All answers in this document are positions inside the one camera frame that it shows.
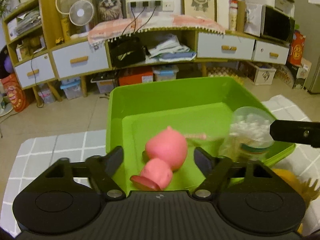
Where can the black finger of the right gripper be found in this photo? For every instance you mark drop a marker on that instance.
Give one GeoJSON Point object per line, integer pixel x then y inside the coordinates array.
{"type": "Point", "coordinates": [299, 132]}

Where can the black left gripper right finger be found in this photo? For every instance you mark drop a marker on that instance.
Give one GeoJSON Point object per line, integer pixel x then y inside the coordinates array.
{"type": "Point", "coordinates": [215, 171]}

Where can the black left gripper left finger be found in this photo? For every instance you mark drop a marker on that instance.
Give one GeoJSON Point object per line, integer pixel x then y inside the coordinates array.
{"type": "Point", "coordinates": [102, 169]}

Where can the clear cotton swab jar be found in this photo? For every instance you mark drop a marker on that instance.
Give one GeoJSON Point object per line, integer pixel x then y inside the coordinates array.
{"type": "Point", "coordinates": [249, 135]}

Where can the pink pig toy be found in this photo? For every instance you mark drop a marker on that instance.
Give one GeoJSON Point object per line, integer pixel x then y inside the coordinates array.
{"type": "Point", "coordinates": [166, 152]}

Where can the orange plastic bowl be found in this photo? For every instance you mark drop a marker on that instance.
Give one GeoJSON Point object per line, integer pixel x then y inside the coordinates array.
{"type": "Point", "coordinates": [289, 178]}

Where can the green plastic bin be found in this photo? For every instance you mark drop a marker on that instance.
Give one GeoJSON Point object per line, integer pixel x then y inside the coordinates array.
{"type": "Point", "coordinates": [136, 113]}

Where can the grey checked tablecloth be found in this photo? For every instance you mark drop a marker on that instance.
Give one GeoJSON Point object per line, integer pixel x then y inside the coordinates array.
{"type": "Point", "coordinates": [37, 154]}

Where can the red gift box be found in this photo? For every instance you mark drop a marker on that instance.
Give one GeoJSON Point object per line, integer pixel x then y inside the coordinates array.
{"type": "Point", "coordinates": [296, 48]}

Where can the black bag on shelf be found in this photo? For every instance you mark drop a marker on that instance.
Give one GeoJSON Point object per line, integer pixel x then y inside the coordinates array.
{"type": "Point", "coordinates": [126, 51]}

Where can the wooden sideboard cabinet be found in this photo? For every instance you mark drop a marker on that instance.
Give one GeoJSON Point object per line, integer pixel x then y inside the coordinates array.
{"type": "Point", "coordinates": [77, 57]}

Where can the pink cloth runner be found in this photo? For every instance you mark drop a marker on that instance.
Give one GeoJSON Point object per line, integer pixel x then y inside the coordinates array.
{"type": "Point", "coordinates": [115, 29]}

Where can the white desk fan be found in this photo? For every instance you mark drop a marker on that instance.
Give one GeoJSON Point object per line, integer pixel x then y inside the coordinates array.
{"type": "Point", "coordinates": [81, 14]}

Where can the framed cat picture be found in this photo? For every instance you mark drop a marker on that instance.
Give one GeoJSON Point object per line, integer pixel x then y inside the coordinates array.
{"type": "Point", "coordinates": [109, 10]}

